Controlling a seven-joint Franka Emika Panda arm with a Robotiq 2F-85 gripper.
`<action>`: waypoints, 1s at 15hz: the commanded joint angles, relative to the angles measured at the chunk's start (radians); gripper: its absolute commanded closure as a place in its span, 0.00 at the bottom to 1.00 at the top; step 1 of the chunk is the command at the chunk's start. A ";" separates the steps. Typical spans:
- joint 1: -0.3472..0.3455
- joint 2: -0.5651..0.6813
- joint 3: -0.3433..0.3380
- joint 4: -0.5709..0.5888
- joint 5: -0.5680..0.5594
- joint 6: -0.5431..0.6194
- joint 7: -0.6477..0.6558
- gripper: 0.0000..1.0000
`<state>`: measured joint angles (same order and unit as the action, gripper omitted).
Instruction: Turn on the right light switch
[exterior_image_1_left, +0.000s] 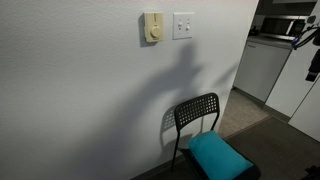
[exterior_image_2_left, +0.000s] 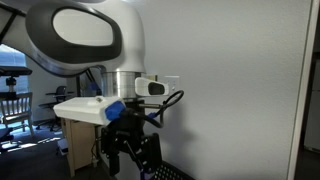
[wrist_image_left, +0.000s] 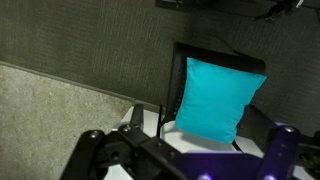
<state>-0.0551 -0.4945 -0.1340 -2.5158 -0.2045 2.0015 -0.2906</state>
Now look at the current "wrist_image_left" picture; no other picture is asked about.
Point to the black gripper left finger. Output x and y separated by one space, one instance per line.
133 140

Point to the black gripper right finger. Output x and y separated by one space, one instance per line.
283 146

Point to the teal cushion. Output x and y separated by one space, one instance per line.
216 100

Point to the black perforated metal chair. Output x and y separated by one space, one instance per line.
213 55

